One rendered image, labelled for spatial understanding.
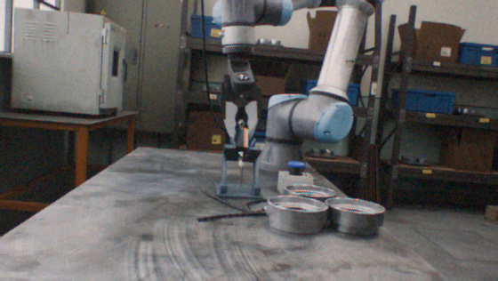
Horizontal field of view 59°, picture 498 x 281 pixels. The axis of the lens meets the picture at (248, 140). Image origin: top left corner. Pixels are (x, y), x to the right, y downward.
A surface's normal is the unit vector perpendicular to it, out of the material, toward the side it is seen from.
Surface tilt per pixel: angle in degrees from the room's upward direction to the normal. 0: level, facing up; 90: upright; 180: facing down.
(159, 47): 90
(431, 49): 92
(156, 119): 90
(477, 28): 90
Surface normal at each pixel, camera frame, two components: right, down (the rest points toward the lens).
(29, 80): 0.06, 0.11
